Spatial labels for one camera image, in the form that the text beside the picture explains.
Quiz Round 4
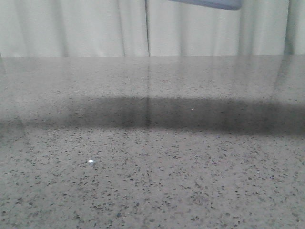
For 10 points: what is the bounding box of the light blue slipper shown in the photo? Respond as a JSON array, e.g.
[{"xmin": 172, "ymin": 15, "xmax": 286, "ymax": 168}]
[{"xmin": 172, "ymin": 0, "xmax": 243, "ymax": 11}]

